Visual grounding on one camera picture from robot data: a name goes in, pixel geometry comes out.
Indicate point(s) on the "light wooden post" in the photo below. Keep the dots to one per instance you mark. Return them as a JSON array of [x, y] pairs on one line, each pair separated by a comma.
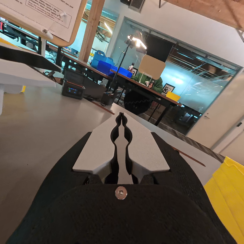
[[92, 28]]

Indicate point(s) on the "long brown desk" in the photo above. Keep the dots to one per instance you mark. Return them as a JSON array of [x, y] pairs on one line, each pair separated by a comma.
[[133, 82]]

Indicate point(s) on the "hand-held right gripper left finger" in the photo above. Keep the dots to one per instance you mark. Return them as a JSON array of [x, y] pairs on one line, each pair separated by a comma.
[[99, 150]]

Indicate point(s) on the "black screen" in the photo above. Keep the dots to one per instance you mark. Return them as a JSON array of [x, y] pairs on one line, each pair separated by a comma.
[[159, 48]]

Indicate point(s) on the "yellow plastic bin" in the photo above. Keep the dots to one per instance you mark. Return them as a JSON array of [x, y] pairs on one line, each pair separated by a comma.
[[228, 190]]

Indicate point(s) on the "black light stand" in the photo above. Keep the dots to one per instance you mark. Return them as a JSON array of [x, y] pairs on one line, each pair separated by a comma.
[[122, 62]]

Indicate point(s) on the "printed paper sign board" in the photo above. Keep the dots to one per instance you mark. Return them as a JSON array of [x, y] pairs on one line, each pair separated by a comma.
[[38, 13]]

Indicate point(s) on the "small yellow bin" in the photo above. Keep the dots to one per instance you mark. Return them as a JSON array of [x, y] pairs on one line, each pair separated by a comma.
[[172, 96]]

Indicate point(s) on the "white door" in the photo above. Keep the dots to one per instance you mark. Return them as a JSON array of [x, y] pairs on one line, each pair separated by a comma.
[[215, 114]]

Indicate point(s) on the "black and white marker tag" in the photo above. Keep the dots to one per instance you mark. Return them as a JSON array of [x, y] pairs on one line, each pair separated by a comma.
[[168, 89]]

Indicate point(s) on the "black charger box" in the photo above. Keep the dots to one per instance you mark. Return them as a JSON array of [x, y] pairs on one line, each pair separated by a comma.
[[109, 98]]

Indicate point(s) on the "black portable power station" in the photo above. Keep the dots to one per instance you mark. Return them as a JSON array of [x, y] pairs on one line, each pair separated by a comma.
[[73, 85]]

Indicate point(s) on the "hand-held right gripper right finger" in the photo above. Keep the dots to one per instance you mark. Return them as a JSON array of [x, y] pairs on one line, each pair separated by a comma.
[[146, 152]]

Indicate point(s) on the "ceiling air vent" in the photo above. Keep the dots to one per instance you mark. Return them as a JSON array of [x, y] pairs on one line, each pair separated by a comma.
[[136, 5]]

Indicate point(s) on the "blue plastic bin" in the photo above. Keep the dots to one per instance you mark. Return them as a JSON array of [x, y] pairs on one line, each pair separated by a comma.
[[104, 67], [123, 72]]

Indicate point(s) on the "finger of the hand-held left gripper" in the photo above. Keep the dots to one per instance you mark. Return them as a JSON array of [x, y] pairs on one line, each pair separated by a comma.
[[21, 74]]

